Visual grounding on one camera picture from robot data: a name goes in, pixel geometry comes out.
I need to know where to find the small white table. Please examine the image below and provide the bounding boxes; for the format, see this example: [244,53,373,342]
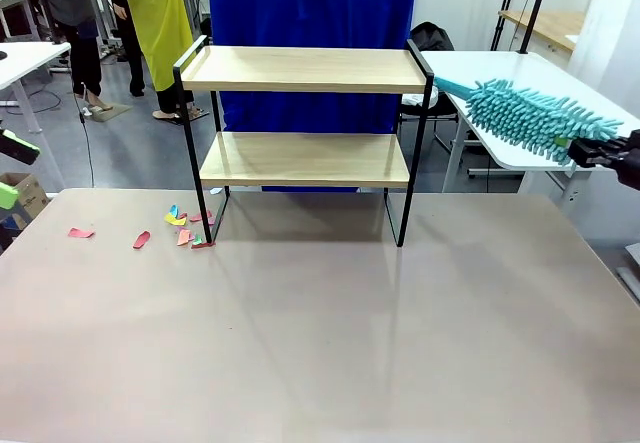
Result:
[0,41,72,137]

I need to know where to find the white desk frame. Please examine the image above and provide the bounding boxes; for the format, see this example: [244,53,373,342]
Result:
[84,0,121,62]

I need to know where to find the black backpack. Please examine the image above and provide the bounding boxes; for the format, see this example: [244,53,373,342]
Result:
[416,21,456,53]

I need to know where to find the two-tier wooden metal shelf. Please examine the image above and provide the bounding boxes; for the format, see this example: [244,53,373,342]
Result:
[172,35,435,248]

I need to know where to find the grey floor mat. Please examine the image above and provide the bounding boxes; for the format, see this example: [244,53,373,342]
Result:
[82,102,134,125]

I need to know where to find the cardboard box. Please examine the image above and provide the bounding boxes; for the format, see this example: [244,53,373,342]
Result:
[0,172,51,229]

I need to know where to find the black floor cable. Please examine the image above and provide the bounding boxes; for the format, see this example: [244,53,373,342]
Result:
[73,80,97,189]

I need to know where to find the white cloth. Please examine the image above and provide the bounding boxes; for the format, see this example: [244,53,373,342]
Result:
[404,85,440,114]

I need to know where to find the thin black tripod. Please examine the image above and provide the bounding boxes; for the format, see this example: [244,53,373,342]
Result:
[490,0,522,52]

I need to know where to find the black chair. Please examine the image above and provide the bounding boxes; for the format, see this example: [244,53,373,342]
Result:
[399,82,460,157]

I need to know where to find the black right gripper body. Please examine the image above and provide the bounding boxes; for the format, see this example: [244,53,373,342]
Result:
[615,129,640,190]

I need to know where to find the wooden top table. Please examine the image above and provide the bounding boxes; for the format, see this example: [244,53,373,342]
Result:
[498,10,587,55]

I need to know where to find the teal microfiber duster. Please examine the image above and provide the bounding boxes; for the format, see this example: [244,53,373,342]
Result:
[432,75,626,167]

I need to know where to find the large white table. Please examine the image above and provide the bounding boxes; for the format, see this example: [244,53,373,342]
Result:
[418,50,639,195]

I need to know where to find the thick black pole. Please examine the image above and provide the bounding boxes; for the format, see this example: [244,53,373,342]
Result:
[517,0,554,56]

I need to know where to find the person with yellow apron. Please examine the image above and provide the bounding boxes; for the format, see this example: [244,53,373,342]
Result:
[127,0,210,125]

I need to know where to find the white metal frame piece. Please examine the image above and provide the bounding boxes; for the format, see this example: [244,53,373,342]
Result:
[615,242,640,309]

